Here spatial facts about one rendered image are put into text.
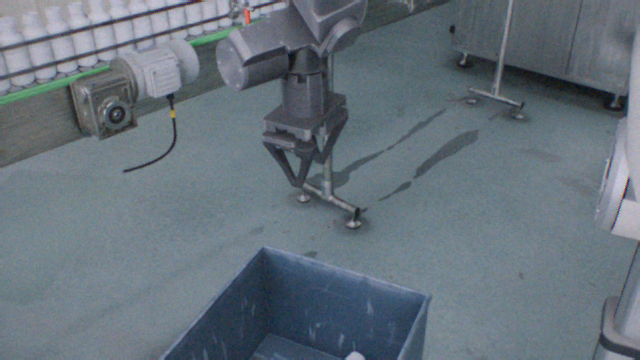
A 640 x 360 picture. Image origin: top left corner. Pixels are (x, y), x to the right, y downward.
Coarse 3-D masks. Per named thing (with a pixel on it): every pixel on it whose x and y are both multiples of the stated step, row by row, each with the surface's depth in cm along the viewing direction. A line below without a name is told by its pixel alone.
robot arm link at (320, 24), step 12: (300, 0) 63; (312, 0) 58; (324, 0) 57; (336, 0) 58; (348, 0) 60; (360, 0) 61; (300, 12) 64; (312, 12) 60; (324, 12) 59; (336, 12) 60; (348, 12) 61; (360, 12) 63; (312, 24) 62; (324, 24) 61; (324, 36) 63
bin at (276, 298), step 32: (256, 256) 107; (288, 256) 108; (224, 288) 99; (256, 288) 110; (288, 288) 112; (320, 288) 108; (352, 288) 105; (384, 288) 101; (224, 320) 102; (256, 320) 114; (288, 320) 116; (320, 320) 112; (352, 320) 108; (384, 320) 105; (416, 320) 93; (192, 352) 94; (224, 352) 104; (256, 352) 116; (288, 352) 116; (320, 352) 116; (384, 352) 109; (416, 352) 99
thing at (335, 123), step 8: (336, 112) 75; (344, 112) 78; (328, 120) 74; (336, 120) 76; (344, 120) 78; (320, 128) 73; (328, 128) 74; (336, 128) 79; (312, 136) 81; (320, 136) 74; (336, 136) 79; (328, 144) 80; (320, 152) 82; (328, 152) 81; (320, 160) 82
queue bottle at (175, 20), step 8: (168, 0) 180; (176, 0) 180; (176, 8) 181; (184, 8) 184; (168, 16) 183; (176, 16) 182; (184, 16) 185; (176, 24) 184; (184, 24) 185; (176, 32) 185; (184, 32) 186
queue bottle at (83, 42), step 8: (72, 8) 160; (80, 8) 161; (72, 16) 161; (80, 16) 162; (72, 24) 161; (80, 24) 162; (88, 24) 163; (88, 32) 164; (80, 40) 164; (88, 40) 165; (80, 48) 165; (88, 48) 166; (96, 56) 169; (80, 64) 167; (88, 64) 167
